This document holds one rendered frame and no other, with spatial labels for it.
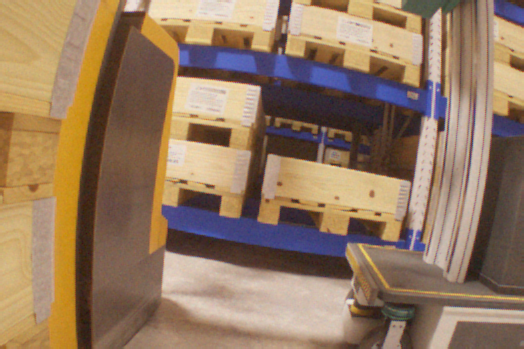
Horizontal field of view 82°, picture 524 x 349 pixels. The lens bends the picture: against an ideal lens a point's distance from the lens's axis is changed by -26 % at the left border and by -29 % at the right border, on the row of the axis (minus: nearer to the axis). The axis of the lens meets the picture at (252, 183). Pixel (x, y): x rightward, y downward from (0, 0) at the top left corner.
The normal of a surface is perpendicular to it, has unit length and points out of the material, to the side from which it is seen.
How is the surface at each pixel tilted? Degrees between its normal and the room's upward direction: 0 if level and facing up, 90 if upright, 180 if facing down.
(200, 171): 90
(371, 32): 90
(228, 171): 90
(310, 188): 90
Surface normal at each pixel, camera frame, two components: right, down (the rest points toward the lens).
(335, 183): -0.04, 0.06
